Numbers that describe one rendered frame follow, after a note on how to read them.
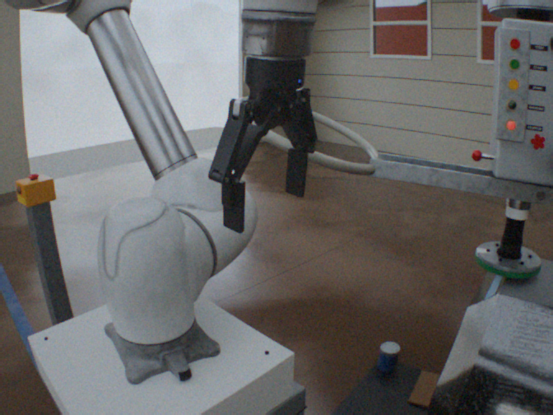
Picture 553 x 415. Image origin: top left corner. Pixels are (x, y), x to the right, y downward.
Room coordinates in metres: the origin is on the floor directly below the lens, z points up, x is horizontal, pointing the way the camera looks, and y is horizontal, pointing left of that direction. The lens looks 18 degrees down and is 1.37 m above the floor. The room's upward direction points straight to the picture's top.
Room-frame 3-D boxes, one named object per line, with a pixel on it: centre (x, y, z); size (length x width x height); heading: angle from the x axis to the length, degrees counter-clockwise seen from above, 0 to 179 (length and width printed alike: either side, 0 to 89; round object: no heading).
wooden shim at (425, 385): (1.39, -0.71, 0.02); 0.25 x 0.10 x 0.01; 148
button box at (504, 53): (0.91, -0.59, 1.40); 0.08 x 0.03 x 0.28; 65
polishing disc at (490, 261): (0.99, -0.70, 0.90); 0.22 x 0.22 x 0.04
